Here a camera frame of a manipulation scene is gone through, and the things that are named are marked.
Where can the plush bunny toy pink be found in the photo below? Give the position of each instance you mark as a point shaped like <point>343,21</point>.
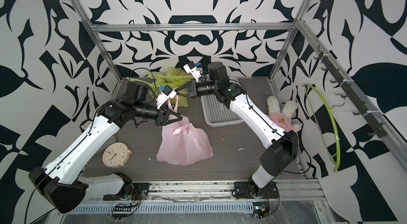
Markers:
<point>283,117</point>

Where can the green avocado plastic bag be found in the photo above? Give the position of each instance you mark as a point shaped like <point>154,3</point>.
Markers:
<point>182,101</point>

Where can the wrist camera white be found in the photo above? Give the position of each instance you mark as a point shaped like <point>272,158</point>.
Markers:
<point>166,93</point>
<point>194,69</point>

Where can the white plastic basket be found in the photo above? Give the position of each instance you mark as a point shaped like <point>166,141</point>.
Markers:
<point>217,114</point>

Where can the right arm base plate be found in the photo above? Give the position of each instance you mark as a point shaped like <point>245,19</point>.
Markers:
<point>248,190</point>

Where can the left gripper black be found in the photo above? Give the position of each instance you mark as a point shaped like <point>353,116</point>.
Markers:
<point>160,116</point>

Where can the beige alarm clock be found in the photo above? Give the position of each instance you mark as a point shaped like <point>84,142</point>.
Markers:
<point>116,155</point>

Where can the green hoop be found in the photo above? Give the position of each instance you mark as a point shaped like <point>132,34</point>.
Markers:
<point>336,158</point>

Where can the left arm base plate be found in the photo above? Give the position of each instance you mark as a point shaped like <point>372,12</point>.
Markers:
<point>133,192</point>

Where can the pink plastic bag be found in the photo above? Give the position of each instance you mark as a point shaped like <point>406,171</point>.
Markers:
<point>184,144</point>

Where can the black hook rack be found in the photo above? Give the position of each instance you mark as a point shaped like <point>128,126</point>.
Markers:
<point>354,94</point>

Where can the aluminium frame bar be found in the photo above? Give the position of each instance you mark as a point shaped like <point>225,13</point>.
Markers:
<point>192,27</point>

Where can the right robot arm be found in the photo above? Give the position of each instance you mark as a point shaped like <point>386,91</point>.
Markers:
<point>281,146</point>

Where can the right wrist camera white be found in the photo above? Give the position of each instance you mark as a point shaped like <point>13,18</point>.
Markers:
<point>194,69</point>

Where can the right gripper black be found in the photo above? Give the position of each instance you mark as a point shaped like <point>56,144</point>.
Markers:
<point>192,88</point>

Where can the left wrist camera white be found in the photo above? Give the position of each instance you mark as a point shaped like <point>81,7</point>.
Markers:
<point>166,93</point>

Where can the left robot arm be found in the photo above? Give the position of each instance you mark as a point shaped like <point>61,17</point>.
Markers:
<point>60,182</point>

